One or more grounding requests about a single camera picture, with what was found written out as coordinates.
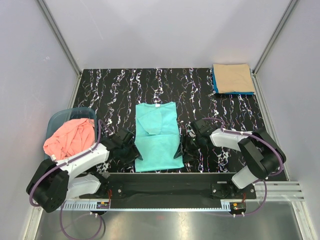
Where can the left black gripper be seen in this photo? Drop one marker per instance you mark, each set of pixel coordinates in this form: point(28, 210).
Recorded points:
point(134, 155)

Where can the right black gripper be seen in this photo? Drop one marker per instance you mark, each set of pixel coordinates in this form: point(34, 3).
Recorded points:
point(192, 155)

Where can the teal t-shirt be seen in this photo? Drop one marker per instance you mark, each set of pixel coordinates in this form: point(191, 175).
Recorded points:
point(157, 137)

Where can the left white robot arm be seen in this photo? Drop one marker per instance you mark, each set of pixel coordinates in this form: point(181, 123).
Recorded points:
point(55, 182)

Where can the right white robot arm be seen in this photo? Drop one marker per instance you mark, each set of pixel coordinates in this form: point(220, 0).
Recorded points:
point(263, 157)

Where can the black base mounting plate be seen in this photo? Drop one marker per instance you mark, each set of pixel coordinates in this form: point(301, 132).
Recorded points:
point(171, 177)

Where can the pink t-shirt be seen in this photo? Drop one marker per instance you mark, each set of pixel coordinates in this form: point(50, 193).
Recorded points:
point(73, 137)

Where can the folded blue t-shirt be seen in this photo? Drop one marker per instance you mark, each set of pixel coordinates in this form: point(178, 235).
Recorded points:
point(215, 88)

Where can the blue plastic basket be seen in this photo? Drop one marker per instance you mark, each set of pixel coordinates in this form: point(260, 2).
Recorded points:
point(58, 119)

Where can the folded beige t-shirt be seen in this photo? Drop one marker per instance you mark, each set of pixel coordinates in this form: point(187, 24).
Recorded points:
point(233, 78)

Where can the white slotted cable duct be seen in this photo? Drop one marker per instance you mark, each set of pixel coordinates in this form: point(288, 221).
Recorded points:
point(148, 206)

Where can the right aluminium frame post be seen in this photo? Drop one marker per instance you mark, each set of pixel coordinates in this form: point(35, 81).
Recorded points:
point(275, 35)

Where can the aluminium frame post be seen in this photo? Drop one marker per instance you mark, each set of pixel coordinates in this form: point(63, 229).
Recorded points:
point(275, 35)
point(58, 35)

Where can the left aluminium frame post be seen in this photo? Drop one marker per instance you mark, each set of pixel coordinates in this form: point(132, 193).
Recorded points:
point(58, 35)

